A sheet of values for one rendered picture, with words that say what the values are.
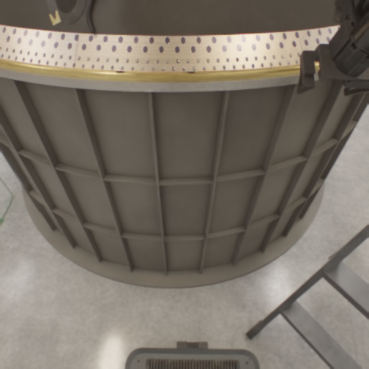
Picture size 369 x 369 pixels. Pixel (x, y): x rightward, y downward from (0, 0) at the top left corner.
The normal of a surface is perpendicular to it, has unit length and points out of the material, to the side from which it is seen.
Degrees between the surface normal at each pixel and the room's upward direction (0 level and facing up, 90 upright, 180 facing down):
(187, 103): 90
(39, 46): 43
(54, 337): 0
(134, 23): 62
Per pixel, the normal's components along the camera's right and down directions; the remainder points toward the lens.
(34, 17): -0.25, 0.32
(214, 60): 0.09, 0.03
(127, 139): -0.09, 0.75
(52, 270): 0.01, -0.66
